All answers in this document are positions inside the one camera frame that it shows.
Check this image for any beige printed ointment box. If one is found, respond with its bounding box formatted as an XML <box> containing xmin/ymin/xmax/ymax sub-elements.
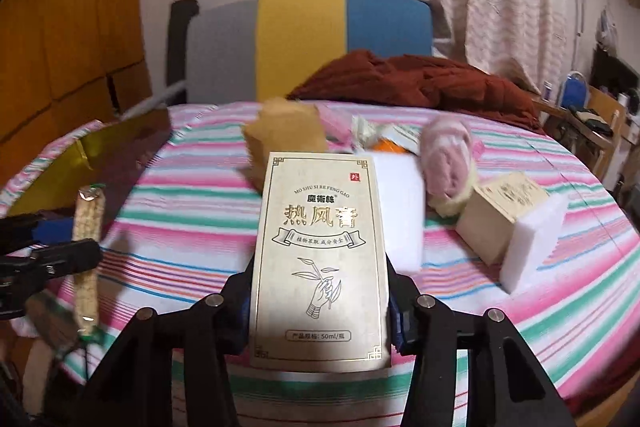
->
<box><xmin>248</xmin><ymin>152</ymin><xmax>390</xmax><ymax>373</ymax></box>

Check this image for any white foam block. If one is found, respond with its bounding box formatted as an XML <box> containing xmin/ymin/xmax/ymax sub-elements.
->
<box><xmin>499</xmin><ymin>194</ymin><xmax>568</xmax><ymax>294</ymax></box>
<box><xmin>357</xmin><ymin>152</ymin><xmax>426</xmax><ymax>275</ymax></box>

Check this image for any pink knitted sock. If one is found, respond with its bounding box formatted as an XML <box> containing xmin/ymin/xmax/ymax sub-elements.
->
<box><xmin>419</xmin><ymin>116</ymin><xmax>485</xmax><ymax>202</ymax></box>

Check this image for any orange white snack bag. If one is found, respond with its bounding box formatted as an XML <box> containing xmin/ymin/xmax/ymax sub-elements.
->
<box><xmin>352</xmin><ymin>116</ymin><xmax>420</xmax><ymax>155</ymax></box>

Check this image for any yellow sponge block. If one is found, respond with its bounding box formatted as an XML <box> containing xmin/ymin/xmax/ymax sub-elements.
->
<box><xmin>242</xmin><ymin>98</ymin><xmax>329</xmax><ymax>193</ymax></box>

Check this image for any cracker snack packet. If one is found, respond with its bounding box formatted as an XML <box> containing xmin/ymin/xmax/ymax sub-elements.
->
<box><xmin>73</xmin><ymin>184</ymin><xmax>105</xmax><ymax>340</ymax></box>

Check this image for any small beige printed box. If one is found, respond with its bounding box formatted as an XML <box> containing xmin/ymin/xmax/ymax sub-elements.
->
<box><xmin>456</xmin><ymin>172</ymin><xmax>549</xmax><ymax>265</ymax></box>

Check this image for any gold tray box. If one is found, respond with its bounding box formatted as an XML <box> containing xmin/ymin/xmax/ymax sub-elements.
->
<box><xmin>8</xmin><ymin>108</ymin><xmax>172</xmax><ymax>222</ymax></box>

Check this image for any striped tablecloth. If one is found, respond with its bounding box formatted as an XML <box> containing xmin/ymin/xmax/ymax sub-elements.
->
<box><xmin>0</xmin><ymin>100</ymin><xmax>640</xmax><ymax>427</ymax></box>

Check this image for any wooden wardrobe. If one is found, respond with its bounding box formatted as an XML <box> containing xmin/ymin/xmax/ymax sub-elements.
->
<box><xmin>1</xmin><ymin>0</ymin><xmax>152</xmax><ymax>181</ymax></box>

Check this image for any dark red quilted jacket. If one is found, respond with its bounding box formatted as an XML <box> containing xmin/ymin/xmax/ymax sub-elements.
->
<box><xmin>286</xmin><ymin>50</ymin><xmax>544</xmax><ymax>134</ymax></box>

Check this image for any wooden side desk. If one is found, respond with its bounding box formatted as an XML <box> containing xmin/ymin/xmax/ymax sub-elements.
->
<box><xmin>530</xmin><ymin>87</ymin><xmax>639</xmax><ymax>191</ymax></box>

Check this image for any blue folding chair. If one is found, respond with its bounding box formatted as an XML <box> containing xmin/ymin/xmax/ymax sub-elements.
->
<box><xmin>558</xmin><ymin>70</ymin><xmax>589</xmax><ymax>109</ymax></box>

